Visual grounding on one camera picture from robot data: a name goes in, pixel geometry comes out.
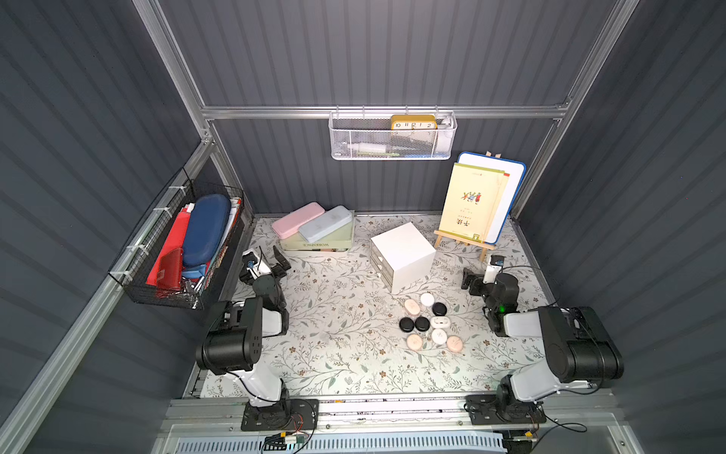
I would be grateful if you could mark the black earphone case right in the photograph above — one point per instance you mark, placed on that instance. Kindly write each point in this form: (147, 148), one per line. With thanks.
(439, 309)

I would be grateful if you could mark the pink earphone case lower right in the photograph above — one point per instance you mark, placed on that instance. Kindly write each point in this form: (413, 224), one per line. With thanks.
(454, 344)

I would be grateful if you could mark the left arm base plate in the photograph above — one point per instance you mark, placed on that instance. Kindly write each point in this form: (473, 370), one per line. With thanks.
(288, 415)

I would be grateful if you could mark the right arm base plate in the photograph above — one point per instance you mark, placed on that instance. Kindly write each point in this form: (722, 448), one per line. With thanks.
(487, 410)

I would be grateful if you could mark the yellow clock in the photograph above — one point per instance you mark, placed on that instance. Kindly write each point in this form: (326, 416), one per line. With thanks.
(413, 123)

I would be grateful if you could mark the red folder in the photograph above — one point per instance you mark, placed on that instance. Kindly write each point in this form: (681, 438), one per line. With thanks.
(166, 271)

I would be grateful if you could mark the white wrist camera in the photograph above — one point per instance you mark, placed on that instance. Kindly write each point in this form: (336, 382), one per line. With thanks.
(494, 265)
(254, 264)

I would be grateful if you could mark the grey-blue pencil case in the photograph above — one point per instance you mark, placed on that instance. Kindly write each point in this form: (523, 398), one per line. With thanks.
(326, 224)

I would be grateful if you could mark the pink pencil case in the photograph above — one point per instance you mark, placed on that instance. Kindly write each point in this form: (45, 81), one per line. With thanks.
(290, 224)

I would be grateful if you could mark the pink earphone case lower left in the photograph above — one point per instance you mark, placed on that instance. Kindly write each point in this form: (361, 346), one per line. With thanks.
(414, 342)

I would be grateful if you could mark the green book box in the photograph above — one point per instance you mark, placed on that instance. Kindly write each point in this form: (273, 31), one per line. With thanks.
(341, 240)

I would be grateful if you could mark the blue-framed whiteboard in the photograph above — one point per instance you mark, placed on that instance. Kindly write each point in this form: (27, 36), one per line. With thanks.
(516, 172)

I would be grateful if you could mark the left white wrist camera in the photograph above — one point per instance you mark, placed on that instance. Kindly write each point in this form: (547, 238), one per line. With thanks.
(254, 264)

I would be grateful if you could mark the pink earphone case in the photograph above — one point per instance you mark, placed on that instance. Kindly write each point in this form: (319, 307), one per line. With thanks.
(414, 342)
(454, 344)
(412, 308)

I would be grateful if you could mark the white earphone case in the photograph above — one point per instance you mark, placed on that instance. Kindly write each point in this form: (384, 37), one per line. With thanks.
(440, 322)
(427, 299)
(439, 336)

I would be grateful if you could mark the white drawer cabinet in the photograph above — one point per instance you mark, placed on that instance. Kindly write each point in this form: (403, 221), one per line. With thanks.
(402, 256)

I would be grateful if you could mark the navy blue case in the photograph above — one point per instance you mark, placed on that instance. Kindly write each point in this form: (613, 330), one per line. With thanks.
(207, 224)

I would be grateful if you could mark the black earphone case middle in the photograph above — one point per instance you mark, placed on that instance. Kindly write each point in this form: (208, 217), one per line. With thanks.
(422, 324)

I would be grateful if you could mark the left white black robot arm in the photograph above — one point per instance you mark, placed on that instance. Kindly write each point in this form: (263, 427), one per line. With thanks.
(233, 346)

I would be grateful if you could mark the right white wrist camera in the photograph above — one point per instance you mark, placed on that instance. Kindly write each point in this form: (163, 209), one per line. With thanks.
(494, 265)

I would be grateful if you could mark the black wire side basket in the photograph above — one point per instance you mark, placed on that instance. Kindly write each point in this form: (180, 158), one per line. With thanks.
(202, 285)

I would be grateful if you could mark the black earphone case left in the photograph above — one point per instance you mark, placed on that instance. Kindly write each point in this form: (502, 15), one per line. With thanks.
(406, 324)

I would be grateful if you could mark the yellow booklet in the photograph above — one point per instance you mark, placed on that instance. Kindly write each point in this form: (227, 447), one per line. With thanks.
(472, 201)

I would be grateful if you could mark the white earphone case open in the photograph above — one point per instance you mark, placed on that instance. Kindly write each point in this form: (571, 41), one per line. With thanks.
(440, 322)

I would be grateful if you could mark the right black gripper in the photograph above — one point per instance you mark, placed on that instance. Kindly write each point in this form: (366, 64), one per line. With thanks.
(476, 281)

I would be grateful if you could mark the wooden easel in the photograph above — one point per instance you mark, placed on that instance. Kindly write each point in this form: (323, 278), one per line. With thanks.
(465, 238)

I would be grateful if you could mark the white earphone case lower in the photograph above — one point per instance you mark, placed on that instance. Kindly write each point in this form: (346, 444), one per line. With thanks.
(439, 336)

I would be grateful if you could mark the black earphone case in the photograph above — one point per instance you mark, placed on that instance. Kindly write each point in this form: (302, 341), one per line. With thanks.
(422, 324)
(406, 324)
(439, 309)

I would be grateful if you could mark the white earphone case top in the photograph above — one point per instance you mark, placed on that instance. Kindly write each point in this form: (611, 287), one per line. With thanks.
(427, 299)

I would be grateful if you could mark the white wire wall basket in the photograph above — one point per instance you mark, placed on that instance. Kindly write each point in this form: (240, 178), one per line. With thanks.
(366, 135)

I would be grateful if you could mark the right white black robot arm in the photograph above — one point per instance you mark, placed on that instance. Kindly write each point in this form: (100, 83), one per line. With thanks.
(579, 354)

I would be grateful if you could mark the pink earphone case upper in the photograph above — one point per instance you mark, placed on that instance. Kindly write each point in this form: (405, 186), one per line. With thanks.
(412, 308)

